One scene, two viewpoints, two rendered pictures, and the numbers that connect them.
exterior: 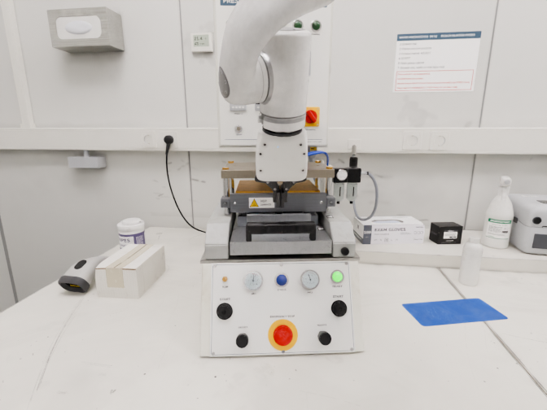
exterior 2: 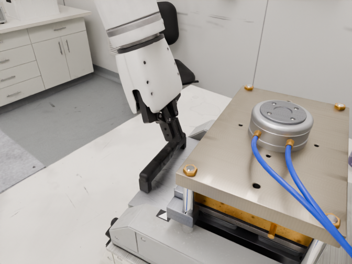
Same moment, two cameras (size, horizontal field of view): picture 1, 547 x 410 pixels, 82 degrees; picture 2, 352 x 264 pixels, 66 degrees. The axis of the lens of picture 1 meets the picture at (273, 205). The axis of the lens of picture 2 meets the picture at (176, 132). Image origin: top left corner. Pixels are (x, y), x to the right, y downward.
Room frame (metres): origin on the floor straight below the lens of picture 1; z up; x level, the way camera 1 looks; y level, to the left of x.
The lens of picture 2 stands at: (0.87, -0.35, 1.33)
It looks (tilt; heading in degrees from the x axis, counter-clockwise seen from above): 35 degrees down; 121
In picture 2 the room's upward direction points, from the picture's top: straight up
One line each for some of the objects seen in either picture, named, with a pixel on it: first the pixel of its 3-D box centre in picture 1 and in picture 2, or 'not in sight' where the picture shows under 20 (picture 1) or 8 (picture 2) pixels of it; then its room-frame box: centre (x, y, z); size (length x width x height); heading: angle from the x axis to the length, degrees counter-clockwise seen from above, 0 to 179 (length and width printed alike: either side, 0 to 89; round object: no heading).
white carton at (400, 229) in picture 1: (387, 228); not in sight; (1.15, -0.43, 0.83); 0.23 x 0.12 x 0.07; 93
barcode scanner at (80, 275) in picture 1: (92, 268); not in sight; (0.89, 0.55, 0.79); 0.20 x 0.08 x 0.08; 172
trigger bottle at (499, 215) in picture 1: (500, 211); not in sight; (1.07, -0.80, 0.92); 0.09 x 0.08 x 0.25; 152
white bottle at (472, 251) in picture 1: (470, 260); not in sight; (0.88, -0.59, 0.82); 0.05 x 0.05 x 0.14
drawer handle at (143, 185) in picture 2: (281, 231); (164, 158); (0.65, -0.02, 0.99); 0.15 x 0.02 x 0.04; 93
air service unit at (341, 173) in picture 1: (345, 181); not in sight; (0.97, -0.22, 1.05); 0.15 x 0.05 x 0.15; 93
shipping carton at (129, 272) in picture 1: (133, 268); not in sight; (0.88, 0.42, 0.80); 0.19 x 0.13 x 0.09; 172
